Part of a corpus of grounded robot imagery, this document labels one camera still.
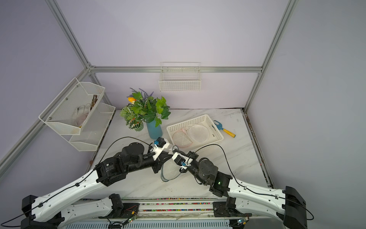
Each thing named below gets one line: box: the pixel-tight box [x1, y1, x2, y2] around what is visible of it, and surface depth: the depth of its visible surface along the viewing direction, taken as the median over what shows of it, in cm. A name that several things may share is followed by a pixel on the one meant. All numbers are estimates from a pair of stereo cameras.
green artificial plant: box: [119, 87, 172, 132], surface depth 79 cm
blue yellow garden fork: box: [213, 120, 236, 138], surface depth 107 cm
